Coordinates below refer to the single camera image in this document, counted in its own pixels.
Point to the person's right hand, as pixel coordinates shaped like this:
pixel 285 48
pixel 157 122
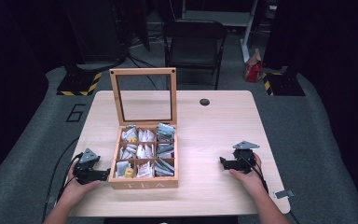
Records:
pixel 250 182

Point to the striped black stand base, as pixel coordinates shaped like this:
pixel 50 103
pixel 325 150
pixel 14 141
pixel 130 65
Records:
pixel 284 84
pixel 80 85

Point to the black folding chair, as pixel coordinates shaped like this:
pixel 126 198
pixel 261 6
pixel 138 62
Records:
pixel 194 46

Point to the grey metal clip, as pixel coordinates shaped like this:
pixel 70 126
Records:
pixel 284 194

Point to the wooden tea box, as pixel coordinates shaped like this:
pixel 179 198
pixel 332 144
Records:
pixel 146 183

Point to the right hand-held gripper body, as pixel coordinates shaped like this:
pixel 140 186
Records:
pixel 245 157

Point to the dark round table grommet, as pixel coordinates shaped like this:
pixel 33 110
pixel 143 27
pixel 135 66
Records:
pixel 204 102

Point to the person's left hand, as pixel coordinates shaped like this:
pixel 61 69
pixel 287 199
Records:
pixel 74 191

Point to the assorted tea bags group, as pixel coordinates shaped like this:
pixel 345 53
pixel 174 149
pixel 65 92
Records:
pixel 146 152

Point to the red paper bag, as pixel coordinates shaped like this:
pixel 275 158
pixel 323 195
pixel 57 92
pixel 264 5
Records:
pixel 254 70

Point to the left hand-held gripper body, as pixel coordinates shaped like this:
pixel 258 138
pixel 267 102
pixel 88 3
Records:
pixel 87 161

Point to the black cabinet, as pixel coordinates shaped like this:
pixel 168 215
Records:
pixel 96 31

